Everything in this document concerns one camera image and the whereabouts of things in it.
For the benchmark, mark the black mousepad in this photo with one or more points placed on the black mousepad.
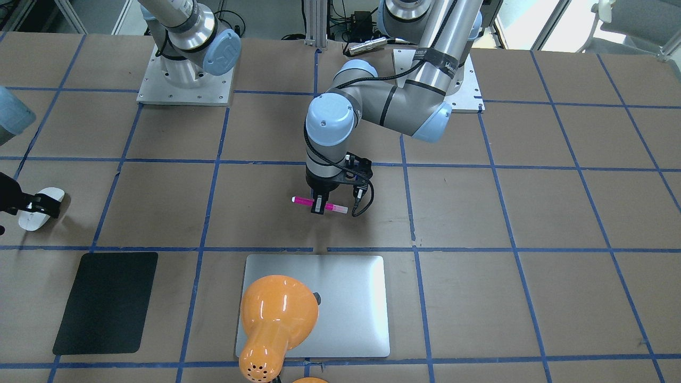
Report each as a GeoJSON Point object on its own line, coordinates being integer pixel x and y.
{"type": "Point", "coordinates": [107, 307]}

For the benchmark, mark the silver robot arm near pen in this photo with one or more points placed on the silver robot arm near pen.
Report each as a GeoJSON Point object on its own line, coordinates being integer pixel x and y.
{"type": "Point", "coordinates": [443, 32]}

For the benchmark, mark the silver cylindrical tool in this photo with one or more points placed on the silver cylindrical tool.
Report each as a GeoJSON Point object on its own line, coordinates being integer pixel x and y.
{"type": "Point", "coordinates": [366, 47]}

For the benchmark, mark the grey office chair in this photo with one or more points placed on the grey office chair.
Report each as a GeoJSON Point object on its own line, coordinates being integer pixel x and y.
{"type": "Point", "coordinates": [650, 27]}

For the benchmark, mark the silver closed laptop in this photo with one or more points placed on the silver closed laptop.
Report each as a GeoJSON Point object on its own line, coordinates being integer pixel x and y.
{"type": "Point", "coordinates": [353, 315]}

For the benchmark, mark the black gripper with pen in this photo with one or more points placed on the black gripper with pen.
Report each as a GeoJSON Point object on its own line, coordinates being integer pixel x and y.
{"type": "Point", "coordinates": [321, 187]}

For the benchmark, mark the pink marker pen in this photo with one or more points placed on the pink marker pen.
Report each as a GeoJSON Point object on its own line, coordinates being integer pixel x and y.
{"type": "Point", "coordinates": [317, 206]}

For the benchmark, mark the black gripper with mouse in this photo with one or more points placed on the black gripper with mouse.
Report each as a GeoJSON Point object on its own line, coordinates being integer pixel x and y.
{"type": "Point", "coordinates": [9, 194]}

